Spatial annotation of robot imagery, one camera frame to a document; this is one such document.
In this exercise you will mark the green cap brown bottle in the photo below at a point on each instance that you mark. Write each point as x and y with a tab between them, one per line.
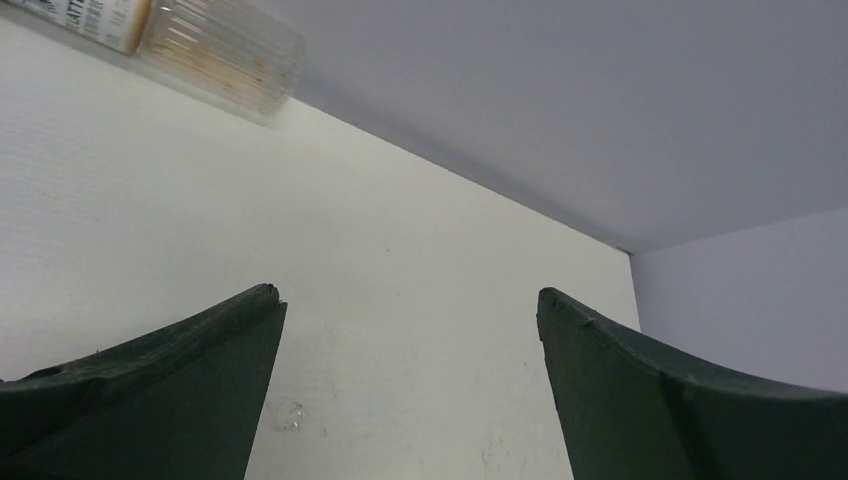
229	54

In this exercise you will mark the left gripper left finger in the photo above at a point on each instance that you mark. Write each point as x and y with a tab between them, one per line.
181	402

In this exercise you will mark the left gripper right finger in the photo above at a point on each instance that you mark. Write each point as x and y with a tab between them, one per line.
632	407

